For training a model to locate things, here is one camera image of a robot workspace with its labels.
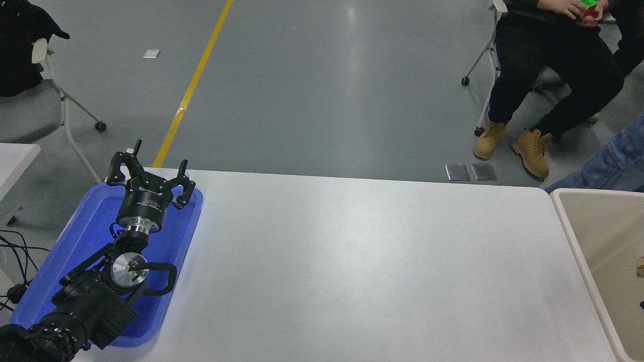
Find black garment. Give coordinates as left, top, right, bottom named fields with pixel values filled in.
left=0, top=0, right=70, bottom=98

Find small white side table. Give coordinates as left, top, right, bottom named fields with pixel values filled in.
left=0, top=143, right=41, bottom=225

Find blue plastic tray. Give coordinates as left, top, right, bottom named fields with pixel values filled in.
left=10, top=182, right=204, bottom=348

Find person's hand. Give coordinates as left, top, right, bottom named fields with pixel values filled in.
left=537, top=0, right=584, bottom=20
left=583, top=0, right=611, bottom=27

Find white rolling chair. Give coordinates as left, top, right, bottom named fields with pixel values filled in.
left=461, top=0, right=508, bottom=137

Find large pale bin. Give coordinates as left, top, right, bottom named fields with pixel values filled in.
left=550, top=189, right=644, bottom=362

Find person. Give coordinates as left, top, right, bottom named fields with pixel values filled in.
left=586, top=0, right=644, bottom=125
left=545, top=112, right=644, bottom=194
left=473, top=0, right=625, bottom=182

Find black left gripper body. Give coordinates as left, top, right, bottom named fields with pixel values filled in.
left=117, top=181, right=175, bottom=227

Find black floor cables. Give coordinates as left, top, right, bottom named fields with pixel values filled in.
left=0, top=230, right=51, bottom=313

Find grey chair with white frame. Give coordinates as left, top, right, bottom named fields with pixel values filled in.
left=0, top=38, right=107, bottom=185

